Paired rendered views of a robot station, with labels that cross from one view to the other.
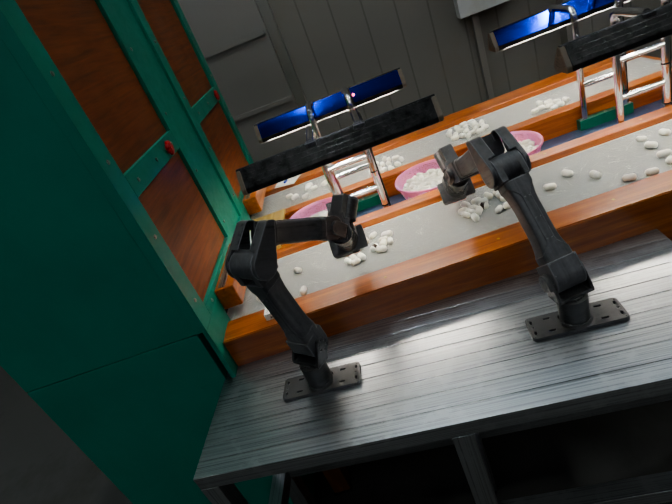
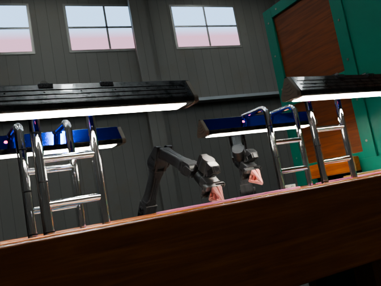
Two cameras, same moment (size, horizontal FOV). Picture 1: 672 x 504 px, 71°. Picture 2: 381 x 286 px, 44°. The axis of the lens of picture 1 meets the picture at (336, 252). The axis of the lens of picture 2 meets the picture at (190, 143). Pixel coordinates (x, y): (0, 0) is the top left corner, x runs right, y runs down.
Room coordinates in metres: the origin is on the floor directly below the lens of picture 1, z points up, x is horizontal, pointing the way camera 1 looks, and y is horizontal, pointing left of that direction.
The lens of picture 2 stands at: (2.82, -1.64, 0.78)
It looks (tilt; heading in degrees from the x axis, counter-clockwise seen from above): 7 degrees up; 143
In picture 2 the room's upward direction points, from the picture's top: 10 degrees counter-clockwise
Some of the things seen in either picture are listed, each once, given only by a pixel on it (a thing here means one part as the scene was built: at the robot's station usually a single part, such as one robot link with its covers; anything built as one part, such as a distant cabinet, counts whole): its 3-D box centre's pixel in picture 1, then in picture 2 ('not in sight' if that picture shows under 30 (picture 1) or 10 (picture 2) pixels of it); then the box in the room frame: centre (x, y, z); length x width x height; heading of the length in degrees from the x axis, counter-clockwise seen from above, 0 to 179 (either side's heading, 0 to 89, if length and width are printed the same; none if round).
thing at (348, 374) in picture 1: (316, 371); not in sight; (0.90, 0.16, 0.71); 0.20 x 0.07 x 0.08; 77
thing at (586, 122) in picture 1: (588, 60); (79, 174); (1.71, -1.16, 0.90); 0.20 x 0.19 x 0.45; 82
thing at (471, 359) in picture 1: (429, 297); not in sight; (1.08, -0.19, 0.65); 1.20 x 0.90 x 0.04; 77
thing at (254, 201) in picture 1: (255, 192); not in sight; (2.04, 0.23, 0.83); 0.30 x 0.06 x 0.07; 172
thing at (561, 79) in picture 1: (441, 141); (354, 219); (2.13, -0.67, 0.67); 1.81 x 0.12 x 0.19; 82
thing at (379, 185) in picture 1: (355, 187); (278, 159); (1.45, -0.14, 0.90); 0.20 x 0.19 x 0.45; 82
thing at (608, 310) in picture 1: (573, 307); not in sight; (0.77, -0.43, 0.71); 0.20 x 0.07 x 0.08; 77
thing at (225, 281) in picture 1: (235, 271); (332, 168); (1.37, 0.32, 0.83); 0.30 x 0.06 x 0.07; 172
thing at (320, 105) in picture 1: (328, 105); (356, 84); (1.92, -0.20, 1.08); 0.62 x 0.08 x 0.07; 82
